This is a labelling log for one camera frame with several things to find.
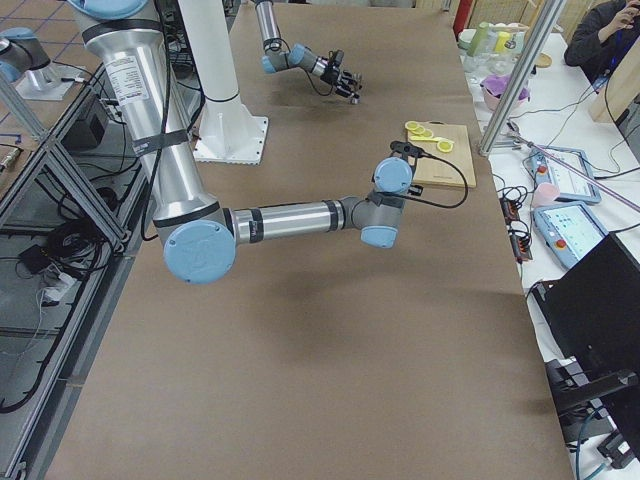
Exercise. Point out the blue teach pendant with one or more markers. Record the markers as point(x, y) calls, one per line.
point(572, 186)
point(570, 230)

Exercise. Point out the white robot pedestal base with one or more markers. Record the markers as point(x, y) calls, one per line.
point(228, 132)

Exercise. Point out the aluminium frame post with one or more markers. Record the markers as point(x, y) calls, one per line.
point(546, 19)

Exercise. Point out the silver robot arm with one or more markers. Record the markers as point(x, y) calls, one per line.
point(279, 56)
point(198, 235)

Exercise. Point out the blue teach pendant near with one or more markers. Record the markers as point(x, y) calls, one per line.
point(570, 230)

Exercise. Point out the person in dark sweater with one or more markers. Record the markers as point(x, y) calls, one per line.
point(602, 39)

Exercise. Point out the yellow plastic knife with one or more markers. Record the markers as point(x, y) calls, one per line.
point(432, 139)

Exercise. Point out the lemon slice bottom front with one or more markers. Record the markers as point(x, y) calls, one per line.
point(445, 146)

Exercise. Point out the pink bowl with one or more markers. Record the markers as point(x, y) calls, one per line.
point(523, 97)

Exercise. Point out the green plastic cup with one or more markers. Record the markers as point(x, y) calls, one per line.
point(479, 42)

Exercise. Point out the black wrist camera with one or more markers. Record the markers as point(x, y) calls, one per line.
point(336, 58)
point(407, 149)

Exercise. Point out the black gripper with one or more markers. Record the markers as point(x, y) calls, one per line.
point(332, 76)

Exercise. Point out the bamboo cutting board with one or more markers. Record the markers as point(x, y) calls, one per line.
point(453, 169)

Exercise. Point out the steel double jigger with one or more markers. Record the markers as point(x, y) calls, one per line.
point(355, 92)

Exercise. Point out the purple cloth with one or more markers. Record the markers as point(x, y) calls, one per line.
point(495, 85)

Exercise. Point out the blue teach pendant far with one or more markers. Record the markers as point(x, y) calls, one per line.
point(572, 186)

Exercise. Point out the yellow cup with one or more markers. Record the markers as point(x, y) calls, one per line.
point(504, 42)

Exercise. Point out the pink plastic cup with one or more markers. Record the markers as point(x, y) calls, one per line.
point(545, 194)

